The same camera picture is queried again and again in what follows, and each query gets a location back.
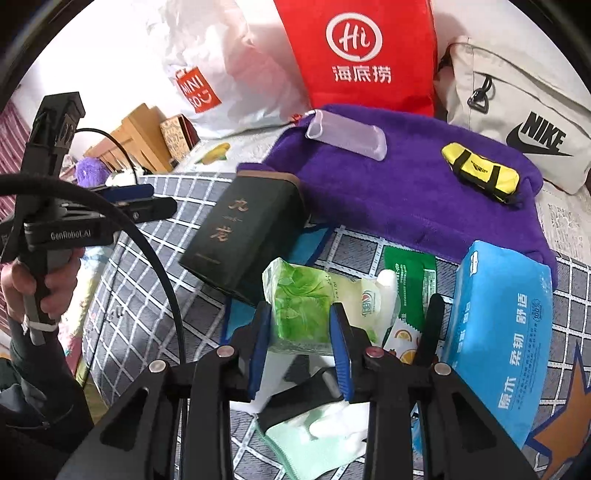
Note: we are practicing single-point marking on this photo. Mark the green wet wipe packet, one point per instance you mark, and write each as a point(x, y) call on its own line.
point(417, 282)

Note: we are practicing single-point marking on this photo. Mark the mint green cloth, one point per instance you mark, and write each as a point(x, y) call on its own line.
point(302, 455)

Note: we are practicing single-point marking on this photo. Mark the clear plastic case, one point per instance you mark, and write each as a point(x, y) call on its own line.
point(347, 134)

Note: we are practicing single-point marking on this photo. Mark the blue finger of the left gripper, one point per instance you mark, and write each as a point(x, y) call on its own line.
point(117, 194)

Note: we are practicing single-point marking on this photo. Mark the person left forearm dark sleeve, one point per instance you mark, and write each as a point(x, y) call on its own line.
point(44, 413)

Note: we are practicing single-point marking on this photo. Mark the grey checked blanket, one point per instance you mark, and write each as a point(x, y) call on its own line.
point(128, 323)

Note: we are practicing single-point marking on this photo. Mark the blue tissue pack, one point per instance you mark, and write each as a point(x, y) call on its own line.
point(499, 333)

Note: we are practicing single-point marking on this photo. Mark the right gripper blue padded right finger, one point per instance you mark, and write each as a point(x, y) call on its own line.
point(349, 344)

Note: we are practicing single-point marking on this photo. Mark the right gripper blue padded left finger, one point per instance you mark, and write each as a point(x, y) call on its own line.
point(251, 343)

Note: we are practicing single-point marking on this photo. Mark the red paper shopping bag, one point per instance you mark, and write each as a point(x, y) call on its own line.
point(373, 53)

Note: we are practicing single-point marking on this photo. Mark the white Miniso plastic bag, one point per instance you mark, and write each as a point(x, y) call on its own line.
point(226, 83)

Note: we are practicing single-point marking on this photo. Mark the dark green tea box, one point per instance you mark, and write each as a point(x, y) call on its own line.
point(257, 219)

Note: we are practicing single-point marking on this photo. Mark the white lemon print sheet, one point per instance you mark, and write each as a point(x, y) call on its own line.
point(565, 218)

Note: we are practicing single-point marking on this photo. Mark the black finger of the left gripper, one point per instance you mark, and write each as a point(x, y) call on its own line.
point(149, 209)

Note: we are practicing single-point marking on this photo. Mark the green leaf tissue pack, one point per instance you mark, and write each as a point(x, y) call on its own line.
point(301, 298)

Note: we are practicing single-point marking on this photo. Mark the purple plush toy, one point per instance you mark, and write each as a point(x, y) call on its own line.
point(91, 172)

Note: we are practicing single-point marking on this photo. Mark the purple fluffy towel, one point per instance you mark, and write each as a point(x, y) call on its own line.
point(412, 197)

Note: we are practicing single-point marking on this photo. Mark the brown patterned box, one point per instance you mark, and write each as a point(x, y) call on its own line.
point(179, 136)

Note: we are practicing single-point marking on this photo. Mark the yellow mini duffel pouch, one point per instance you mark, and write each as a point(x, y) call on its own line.
point(495, 179)

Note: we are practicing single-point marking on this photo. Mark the white glove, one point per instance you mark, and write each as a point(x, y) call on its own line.
point(342, 420)

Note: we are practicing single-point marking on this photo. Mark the beige Nike bag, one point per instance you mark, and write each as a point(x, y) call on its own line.
point(504, 94)

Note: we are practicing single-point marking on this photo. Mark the wooden furniture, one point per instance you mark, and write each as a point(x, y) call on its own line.
point(140, 135)

